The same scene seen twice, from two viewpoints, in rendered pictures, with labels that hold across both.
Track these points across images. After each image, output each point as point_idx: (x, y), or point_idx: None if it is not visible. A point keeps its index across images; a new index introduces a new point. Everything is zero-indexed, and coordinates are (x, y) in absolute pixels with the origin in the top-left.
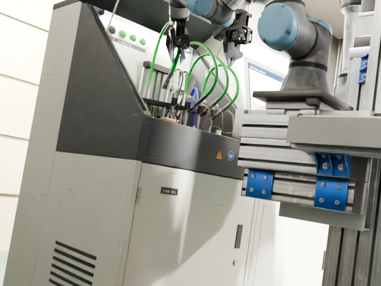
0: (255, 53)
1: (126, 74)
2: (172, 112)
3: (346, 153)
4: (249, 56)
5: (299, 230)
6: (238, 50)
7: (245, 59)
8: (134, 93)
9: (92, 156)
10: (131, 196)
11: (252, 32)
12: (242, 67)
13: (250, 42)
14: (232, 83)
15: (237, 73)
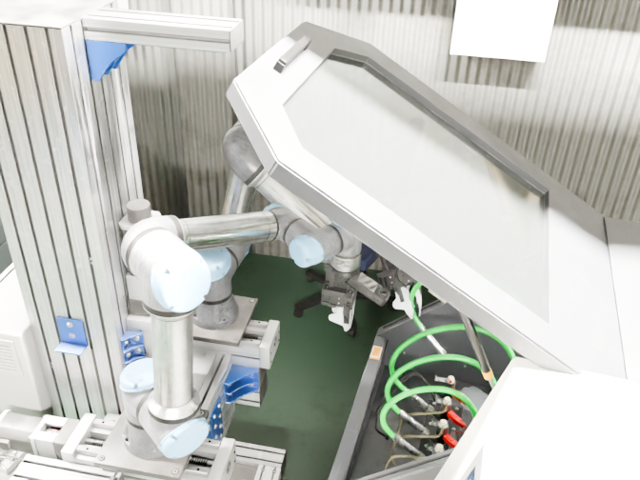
0: (491, 477)
1: (432, 303)
2: (411, 374)
3: None
4: (485, 462)
5: None
6: (338, 312)
7: (477, 455)
8: (404, 315)
9: None
10: None
11: (322, 290)
12: (470, 463)
13: (321, 303)
14: (452, 459)
15: (463, 458)
